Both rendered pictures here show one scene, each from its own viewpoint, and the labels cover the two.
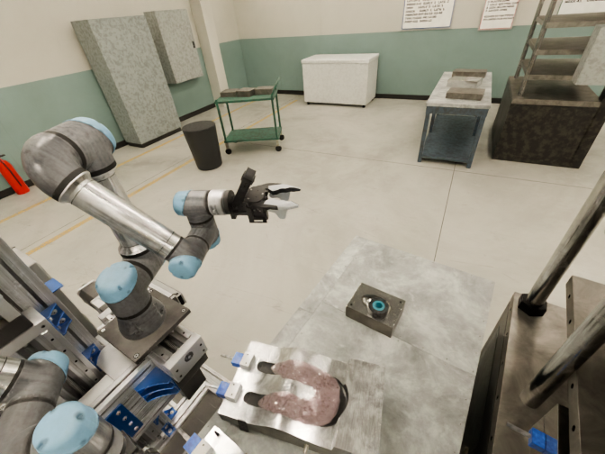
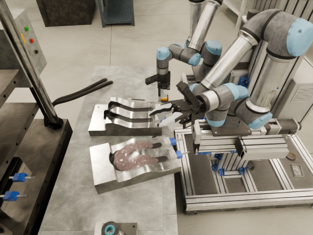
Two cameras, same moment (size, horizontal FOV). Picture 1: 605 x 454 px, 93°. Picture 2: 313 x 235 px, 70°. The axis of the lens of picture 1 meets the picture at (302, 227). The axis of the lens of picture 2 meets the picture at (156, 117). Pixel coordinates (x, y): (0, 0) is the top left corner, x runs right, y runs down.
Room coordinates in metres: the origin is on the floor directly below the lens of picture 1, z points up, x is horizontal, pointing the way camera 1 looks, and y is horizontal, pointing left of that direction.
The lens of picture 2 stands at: (1.10, -0.31, 2.00)
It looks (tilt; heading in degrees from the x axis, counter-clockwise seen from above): 46 degrees down; 142
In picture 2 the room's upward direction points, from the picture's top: straight up
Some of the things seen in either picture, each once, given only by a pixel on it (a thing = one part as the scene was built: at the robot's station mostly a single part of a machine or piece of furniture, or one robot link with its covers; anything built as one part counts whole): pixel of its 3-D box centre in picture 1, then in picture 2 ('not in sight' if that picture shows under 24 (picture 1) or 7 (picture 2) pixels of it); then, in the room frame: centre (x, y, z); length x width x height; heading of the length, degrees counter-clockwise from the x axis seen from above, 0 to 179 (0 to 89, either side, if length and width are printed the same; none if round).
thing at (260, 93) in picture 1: (252, 116); not in sight; (4.83, 0.64, 0.50); 0.98 x 0.55 x 1.01; 84
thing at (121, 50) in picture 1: (135, 85); not in sight; (5.84, 2.75, 0.97); 1.00 x 0.47 x 1.95; 149
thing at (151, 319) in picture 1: (138, 311); (229, 114); (0.64, 0.59, 1.09); 0.15 x 0.15 x 0.10
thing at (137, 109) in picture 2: not in sight; (127, 112); (0.11, 0.21, 0.92); 0.35 x 0.16 x 0.09; 52
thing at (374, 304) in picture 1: (378, 308); (110, 231); (0.70, -0.27, 0.89); 0.08 x 0.08 x 0.04
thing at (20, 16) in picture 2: not in sight; (45, 108); (-0.51, -0.22, 0.73); 0.30 x 0.22 x 1.47; 142
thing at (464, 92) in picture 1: (456, 111); not in sight; (4.32, -2.47, 0.44); 1.90 x 0.70 x 0.89; 149
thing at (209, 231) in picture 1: (203, 233); (214, 110); (0.71, 0.31, 1.34); 0.11 x 0.08 x 0.11; 172
